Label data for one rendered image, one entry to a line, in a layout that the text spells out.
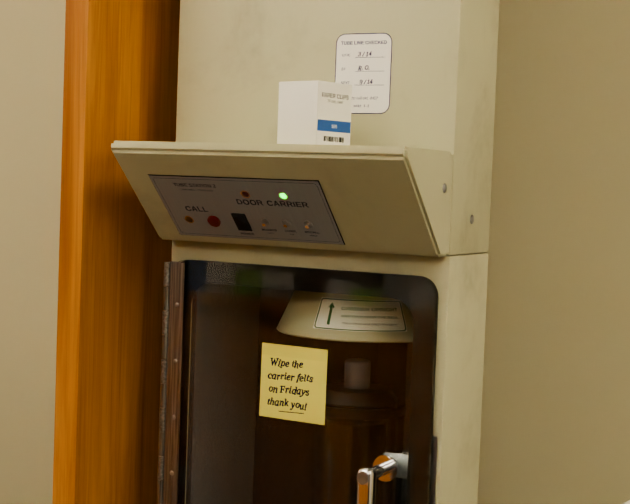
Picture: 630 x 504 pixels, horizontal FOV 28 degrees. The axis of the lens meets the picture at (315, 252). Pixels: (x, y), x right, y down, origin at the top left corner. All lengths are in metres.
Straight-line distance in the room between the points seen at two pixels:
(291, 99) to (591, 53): 0.54
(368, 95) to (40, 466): 1.03
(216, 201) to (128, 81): 0.20
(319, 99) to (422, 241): 0.16
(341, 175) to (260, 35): 0.23
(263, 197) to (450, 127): 0.19
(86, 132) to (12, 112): 0.76
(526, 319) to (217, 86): 0.55
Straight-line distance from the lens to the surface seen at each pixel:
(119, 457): 1.41
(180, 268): 1.34
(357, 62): 1.26
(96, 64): 1.33
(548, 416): 1.65
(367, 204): 1.16
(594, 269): 1.61
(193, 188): 1.24
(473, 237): 1.27
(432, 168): 1.16
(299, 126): 1.19
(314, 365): 1.26
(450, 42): 1.22
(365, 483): 1.20
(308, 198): 1.19
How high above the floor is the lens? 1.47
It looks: 3 degrees down
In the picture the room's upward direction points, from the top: 2 degrees clockwise
